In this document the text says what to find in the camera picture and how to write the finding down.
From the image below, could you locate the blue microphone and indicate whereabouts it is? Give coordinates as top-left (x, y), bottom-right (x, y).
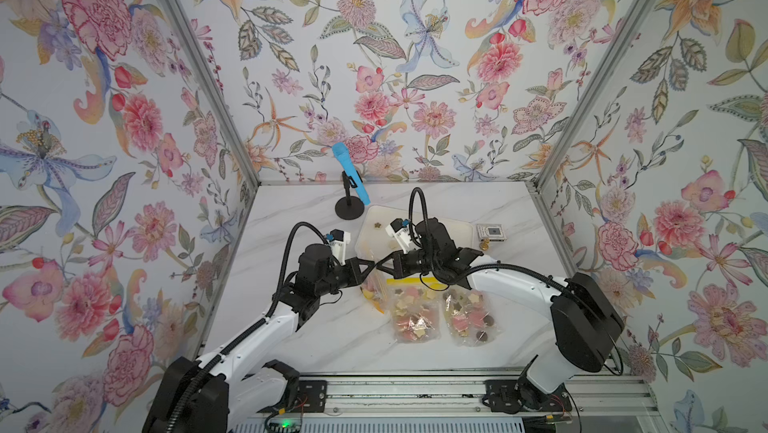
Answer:
top-left (331, 142), bottom-right (370, 206)

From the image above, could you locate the black mounting plate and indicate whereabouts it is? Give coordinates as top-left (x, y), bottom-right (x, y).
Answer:
top-left (260, 380), bottom-right (328, 414)
top-left (481, 380), bottom-right (573, 414)

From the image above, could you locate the ziploc bag of cookies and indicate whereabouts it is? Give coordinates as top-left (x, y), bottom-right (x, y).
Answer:
top-left (441, 287), bottom-right (498, 347)
top-left (385, 276), bottom-right (443, 343)

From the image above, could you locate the small QR code box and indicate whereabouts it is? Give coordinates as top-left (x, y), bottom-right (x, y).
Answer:
top-left (477, 224), bottom-right (507, 242)

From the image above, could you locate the black microphone stand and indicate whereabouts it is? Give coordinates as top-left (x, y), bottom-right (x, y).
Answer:
top-left (334, 172), bottom-right (365, 221)

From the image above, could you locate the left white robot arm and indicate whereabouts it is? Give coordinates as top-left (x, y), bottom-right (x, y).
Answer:
top-left (142, 244), bottom-right (374, 432)

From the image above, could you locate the ziploc bag yellow duck print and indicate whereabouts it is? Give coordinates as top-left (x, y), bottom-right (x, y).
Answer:
top-left (360, 270), bottom-right (389, 314)

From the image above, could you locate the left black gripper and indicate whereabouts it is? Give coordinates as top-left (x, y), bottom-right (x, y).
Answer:
top-left (314, 257), bottom-right (378, 298)

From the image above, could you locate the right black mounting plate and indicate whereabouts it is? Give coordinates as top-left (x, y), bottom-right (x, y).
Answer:
top-left (481, 380), bottom-right (573, 414)

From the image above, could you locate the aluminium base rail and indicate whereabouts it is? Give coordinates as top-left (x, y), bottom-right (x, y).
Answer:
top-left (245, 370), bottom-right (658, 419)

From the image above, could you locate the white rectangular tray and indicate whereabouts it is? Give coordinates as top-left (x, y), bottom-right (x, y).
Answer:
top-left (355, 206), bottom-right (481, 263)

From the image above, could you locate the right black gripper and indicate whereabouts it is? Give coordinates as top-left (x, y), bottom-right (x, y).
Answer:
top-left (377, 249), bottom-right (444, 281)

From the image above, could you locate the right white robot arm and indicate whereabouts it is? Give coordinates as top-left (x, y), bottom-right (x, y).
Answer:
top-left (377, 218), bottom-right (625, 409)

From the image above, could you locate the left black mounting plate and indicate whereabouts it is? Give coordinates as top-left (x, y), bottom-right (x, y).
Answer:
top-left (260, 380), bottom-right (328, 414)

